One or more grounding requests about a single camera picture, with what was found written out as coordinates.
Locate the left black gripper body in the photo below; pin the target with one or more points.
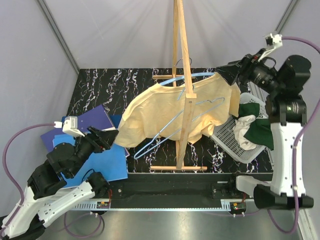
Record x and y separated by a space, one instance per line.
98 145

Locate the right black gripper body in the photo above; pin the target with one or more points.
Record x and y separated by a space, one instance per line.
248 65

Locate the cream yellow t shirt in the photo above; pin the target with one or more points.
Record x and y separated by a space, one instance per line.
157 111

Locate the green and white t shirt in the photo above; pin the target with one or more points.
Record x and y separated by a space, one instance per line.
251 128

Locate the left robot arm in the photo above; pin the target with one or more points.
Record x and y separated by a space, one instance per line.
33 214

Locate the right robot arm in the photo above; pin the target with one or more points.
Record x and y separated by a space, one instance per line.
287 113

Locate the light blue plastic hanger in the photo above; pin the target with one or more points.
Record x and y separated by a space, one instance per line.
201 74

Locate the wooden hanger stand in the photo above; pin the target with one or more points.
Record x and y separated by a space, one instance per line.
179 34

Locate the purple folder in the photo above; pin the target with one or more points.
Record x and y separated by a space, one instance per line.
96 117

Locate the blue folder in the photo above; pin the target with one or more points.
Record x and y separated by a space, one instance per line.
112 164

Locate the black marbled mat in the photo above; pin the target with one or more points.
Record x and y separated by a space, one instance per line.
115 88

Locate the white plastic basket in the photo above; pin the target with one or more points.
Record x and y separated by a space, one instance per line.
224 136

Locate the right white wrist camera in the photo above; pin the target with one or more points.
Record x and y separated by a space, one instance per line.
273 42

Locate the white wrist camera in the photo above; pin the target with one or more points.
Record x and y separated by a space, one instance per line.
69 126
273 42

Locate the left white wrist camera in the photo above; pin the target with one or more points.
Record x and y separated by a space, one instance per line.
69 126

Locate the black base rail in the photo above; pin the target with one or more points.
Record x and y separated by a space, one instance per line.
173 191

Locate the white slotted cable duct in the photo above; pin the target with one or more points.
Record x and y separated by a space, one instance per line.
92 206

